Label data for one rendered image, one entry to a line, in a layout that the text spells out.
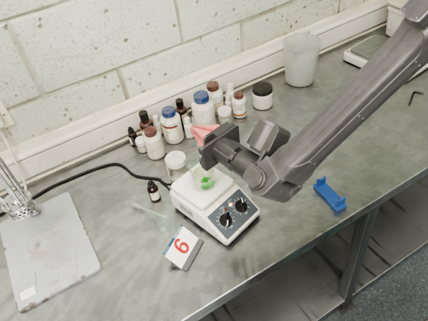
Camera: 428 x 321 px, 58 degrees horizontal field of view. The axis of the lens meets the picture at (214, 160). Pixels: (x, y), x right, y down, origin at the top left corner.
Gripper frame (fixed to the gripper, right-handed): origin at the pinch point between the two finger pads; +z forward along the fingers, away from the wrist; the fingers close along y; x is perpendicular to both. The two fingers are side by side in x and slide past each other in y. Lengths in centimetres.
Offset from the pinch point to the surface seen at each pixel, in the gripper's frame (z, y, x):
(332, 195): -22.8, -23.6, 24.9
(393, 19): 10, -107, 19
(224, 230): -12.0, 4.7, 21.8
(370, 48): 8, -88, 22
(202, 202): -4.9, 4.8, 17.1
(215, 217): -8.8, 4.4, 20.0
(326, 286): -21, -35, 93
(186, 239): -6.1, 12.3, 23.8
